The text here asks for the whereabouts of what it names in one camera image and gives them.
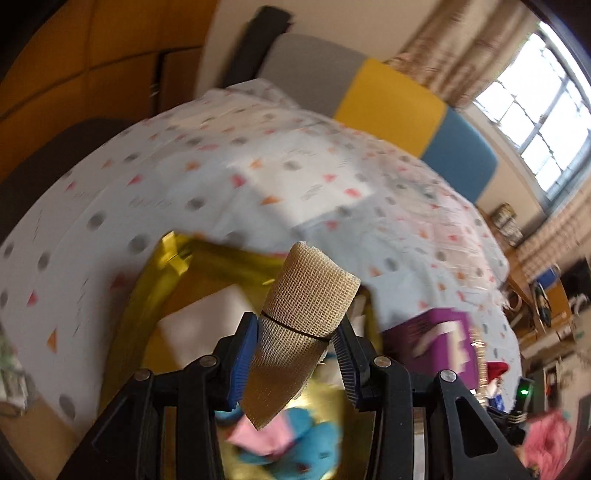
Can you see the patterned light blue tablecloth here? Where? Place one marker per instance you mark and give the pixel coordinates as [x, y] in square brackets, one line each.
[249, 168]

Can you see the barred window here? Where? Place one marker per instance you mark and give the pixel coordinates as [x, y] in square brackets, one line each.
[541, 105]

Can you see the beige mesh cloth roll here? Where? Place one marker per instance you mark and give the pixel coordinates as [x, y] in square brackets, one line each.
[304, 307]

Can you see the white foam pad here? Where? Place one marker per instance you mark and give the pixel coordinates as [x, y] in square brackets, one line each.
[194, 330]

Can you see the blue plush toy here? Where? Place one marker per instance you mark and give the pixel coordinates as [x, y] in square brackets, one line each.
[292, 446]

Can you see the purple cardboard box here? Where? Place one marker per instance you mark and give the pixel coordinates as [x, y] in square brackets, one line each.
[435, 340]

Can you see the ornate gold tissue box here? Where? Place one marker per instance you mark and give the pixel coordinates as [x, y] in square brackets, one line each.
[480, 350]

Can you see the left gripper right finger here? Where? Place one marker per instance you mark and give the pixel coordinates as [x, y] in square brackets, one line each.
[354, 355]

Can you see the gold metal tray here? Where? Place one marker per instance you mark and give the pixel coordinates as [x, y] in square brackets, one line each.
[184, 269]

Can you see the patterned curtain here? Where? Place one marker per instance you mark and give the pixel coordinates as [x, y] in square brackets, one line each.
[464, 46]
[560, 234]

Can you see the red christmas sock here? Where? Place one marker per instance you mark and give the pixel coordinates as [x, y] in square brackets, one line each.
[495, 372]

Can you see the pink ruffled bedding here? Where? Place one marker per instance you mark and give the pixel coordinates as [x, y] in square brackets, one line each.
[546, 444]

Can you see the wooden wardrobe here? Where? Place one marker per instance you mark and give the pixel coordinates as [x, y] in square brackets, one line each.
[125, 60]

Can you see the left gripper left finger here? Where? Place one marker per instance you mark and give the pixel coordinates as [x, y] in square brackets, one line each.
[238, 358]

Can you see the left patterned curtain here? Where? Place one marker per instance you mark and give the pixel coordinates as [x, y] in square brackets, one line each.
[464, 46]

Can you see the right patterned curtain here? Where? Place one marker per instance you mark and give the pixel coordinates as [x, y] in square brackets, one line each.
[560, 234]

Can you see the grey yellow blue sofa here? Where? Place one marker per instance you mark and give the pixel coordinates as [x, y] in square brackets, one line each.
[370, 96]

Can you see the bottles on side table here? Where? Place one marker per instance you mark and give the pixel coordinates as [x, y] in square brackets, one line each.
[504, 221]

